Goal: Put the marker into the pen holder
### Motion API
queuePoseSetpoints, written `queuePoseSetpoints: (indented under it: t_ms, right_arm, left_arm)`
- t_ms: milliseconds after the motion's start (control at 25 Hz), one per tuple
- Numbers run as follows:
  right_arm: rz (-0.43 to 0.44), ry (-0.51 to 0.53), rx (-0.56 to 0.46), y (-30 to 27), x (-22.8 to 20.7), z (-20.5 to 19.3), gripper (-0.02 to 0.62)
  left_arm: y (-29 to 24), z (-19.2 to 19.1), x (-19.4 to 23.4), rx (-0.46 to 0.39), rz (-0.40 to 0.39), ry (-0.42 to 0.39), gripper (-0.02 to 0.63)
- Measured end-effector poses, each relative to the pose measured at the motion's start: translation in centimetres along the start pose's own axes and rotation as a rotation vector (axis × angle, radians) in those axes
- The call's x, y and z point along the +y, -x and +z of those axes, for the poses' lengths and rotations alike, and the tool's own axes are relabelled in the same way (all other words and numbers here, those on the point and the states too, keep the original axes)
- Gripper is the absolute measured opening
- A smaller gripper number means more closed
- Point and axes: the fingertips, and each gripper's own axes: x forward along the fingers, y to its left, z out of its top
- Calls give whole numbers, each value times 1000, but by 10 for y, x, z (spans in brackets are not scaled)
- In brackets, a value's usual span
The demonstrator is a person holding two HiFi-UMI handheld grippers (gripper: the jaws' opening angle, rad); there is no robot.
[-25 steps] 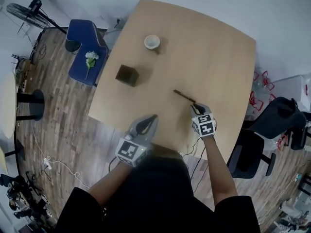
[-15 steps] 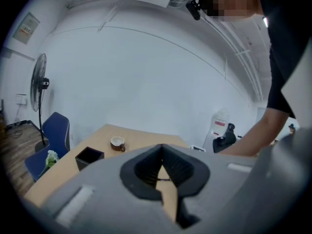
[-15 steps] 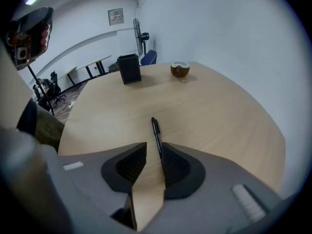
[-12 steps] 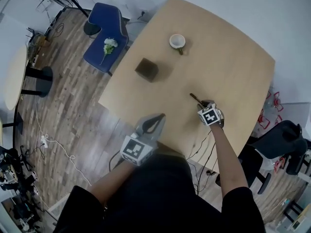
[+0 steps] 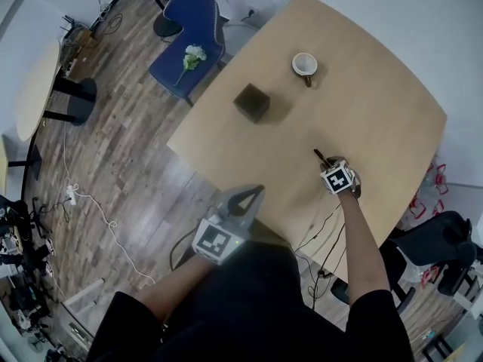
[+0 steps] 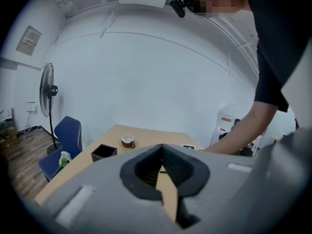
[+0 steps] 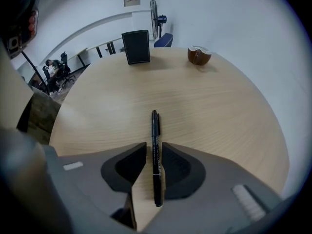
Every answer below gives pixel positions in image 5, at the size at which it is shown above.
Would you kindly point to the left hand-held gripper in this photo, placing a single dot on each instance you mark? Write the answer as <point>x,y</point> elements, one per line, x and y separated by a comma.
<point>216,240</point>

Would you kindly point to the white artificial flower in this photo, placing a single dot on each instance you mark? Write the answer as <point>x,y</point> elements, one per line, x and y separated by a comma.
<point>194,56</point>

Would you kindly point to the person's right forearm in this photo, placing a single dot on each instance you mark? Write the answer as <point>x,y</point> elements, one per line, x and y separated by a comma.
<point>362,247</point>

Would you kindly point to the person's left forearm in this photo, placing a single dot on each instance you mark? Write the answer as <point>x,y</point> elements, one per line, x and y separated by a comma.
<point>177,285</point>

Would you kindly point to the round light wooden table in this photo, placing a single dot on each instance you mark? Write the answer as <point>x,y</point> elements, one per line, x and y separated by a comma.
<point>35,89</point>

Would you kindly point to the black round stand base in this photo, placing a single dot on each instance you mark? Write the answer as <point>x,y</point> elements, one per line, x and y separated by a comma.
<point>168,23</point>

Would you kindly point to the black equipment pile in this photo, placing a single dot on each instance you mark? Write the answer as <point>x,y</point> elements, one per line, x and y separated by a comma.
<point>22,236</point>

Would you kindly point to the red and white clutter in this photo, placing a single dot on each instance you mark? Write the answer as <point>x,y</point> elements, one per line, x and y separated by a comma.
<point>430,194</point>

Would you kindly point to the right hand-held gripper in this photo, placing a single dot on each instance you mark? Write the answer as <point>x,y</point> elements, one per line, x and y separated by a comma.
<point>336,179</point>

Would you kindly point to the dark marker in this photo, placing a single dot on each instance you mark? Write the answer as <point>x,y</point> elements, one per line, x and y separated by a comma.
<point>319,154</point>

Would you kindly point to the black office chair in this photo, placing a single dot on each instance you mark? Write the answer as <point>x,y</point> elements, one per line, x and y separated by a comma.
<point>434,243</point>

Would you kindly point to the white power strip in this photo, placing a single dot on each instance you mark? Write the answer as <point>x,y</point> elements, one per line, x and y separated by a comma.
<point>71,194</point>

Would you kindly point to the white and brown mug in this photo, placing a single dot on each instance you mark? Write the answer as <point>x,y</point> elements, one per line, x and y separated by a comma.
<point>304,64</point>

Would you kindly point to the black square pen holder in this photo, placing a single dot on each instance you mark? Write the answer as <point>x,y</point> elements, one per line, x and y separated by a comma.
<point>252,102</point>

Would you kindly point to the cardboard box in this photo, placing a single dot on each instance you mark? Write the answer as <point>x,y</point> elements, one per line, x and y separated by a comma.
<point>81,47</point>

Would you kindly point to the person's black clothing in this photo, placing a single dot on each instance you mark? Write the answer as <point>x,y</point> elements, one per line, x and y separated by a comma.
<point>245,315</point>

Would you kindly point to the blue upholstered chair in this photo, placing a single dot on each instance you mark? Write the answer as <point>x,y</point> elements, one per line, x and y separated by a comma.
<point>192,21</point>

